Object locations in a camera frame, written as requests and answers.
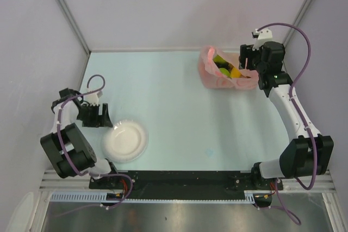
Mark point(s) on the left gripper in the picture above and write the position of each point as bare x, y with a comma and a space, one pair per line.
98, 120

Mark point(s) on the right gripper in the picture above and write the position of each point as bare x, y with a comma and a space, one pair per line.
246, 51

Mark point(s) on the yellow fake mango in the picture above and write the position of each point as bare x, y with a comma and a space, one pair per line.
235, 73

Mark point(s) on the green fake apple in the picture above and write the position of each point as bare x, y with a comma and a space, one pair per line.
225, 72

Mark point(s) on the white paper plate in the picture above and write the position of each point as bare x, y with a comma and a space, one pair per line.
125, 141

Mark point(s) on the pink plastic bag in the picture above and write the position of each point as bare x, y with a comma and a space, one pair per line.
211, 76

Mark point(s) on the green fake pear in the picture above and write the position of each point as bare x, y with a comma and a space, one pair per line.
219, 60

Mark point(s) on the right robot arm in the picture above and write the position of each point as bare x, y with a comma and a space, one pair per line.
308, 153

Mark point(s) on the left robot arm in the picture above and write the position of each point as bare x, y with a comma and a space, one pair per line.
65, 146

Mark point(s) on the dark fake grapes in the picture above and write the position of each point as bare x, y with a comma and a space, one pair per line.
224, 65

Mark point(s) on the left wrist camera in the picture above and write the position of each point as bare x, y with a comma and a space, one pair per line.
93, 99

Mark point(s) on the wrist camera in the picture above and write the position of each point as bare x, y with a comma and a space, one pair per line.
262, 36
93, 99

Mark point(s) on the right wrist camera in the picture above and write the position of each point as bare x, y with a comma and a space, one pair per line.
262, 36

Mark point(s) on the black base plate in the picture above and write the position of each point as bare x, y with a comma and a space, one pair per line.
195, 185

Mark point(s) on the white cable duct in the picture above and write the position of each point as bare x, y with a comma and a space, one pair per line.
111, 198

